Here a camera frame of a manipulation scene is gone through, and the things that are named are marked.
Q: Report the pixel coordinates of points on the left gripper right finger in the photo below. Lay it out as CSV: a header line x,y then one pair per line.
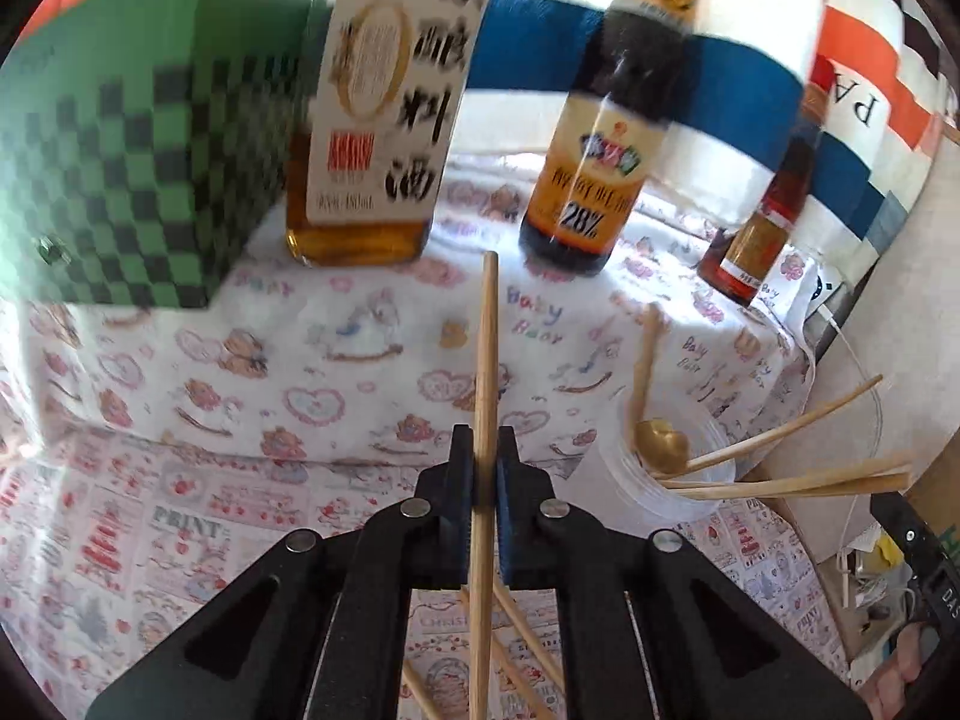
x,y
527,561

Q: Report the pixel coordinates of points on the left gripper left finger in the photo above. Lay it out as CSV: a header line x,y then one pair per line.
x,y
445,558

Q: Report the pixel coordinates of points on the wooden chopstick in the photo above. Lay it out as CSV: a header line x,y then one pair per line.
x,y
419,691
524,629
485,439
507,663

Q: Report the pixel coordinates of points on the gold spoon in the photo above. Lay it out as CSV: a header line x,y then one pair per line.
x,y
657,444

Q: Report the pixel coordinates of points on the person's right hand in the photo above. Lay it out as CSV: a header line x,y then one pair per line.
x,y
885,693

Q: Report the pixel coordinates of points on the clear plastic cup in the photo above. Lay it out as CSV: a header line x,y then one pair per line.
x,y
611,484

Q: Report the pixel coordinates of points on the printed table cloth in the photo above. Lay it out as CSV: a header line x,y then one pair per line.
x,y
149,456

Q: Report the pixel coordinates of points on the red label sauce bottle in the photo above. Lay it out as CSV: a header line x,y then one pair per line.
x,y
737,263

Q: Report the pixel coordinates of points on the oyster sauce bottle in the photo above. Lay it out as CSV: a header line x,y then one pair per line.
x,y
609,135

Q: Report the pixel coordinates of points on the green checkered box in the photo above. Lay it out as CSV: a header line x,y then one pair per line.
x,y
143,141

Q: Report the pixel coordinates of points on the cooking wine bottle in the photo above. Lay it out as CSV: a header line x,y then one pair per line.
x,y
382,82

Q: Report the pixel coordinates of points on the striped curtain cloth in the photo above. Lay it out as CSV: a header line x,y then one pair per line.
x,y
865,69

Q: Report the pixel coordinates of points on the white charger with cable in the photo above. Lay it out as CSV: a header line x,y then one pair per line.
x,y
828,282

